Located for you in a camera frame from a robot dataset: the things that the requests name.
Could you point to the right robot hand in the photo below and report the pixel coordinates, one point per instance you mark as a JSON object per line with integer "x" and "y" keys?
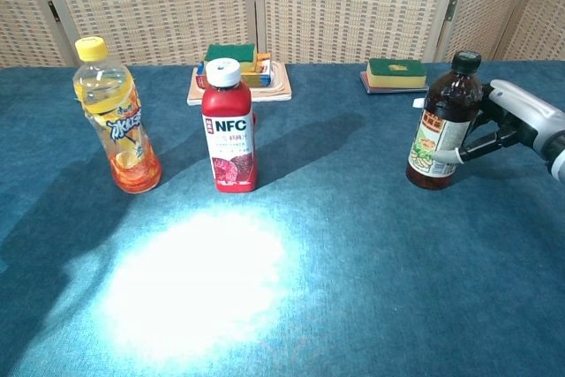
{"x": 525, "y": 116}

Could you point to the dark brown tea bottle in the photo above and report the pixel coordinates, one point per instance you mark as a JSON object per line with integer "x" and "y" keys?
{"x": 437, "y": 130}

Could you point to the yellow-capped iced tea bottle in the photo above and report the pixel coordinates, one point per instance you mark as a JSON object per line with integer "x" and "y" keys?
{"x": 132, "y": 165}

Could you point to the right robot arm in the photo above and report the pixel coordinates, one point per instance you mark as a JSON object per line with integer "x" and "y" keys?
{"x": 557, "y": 156}

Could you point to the woven folding screen panel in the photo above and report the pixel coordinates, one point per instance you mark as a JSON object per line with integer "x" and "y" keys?
{"x": 176, "y": 6}
{"x": 485, "y": 6}
{"x": 22, "y": 19}
{"x": 353, "y": 6}
{"x": 543, "y": 19}

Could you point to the small white tag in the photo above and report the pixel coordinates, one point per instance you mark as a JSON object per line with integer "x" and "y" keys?
{"x": 418, "y": 103}

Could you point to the dark metal screen hinge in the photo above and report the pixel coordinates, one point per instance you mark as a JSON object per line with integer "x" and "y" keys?
{"x": 53, "y": 11}
{"x": 450, "y": 9}

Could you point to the green yellow sponge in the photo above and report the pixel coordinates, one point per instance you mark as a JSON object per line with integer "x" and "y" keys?
{"x": 397, "y": 77}
{"x": 229, "y": 51}

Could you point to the blue tablecloth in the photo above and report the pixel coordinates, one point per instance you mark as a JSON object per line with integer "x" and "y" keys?
{"x": 335, "y": 262}

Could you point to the beige tray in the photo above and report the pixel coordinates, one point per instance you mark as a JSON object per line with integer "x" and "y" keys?
{"x": 273, "y": 90}

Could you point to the orange blue small box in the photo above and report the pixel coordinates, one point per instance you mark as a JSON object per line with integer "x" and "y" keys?
{"x": 260, "y": 72}

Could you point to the red NFC juice bottle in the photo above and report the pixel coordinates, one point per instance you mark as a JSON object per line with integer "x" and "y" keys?
{"x": 229, "y": 130}

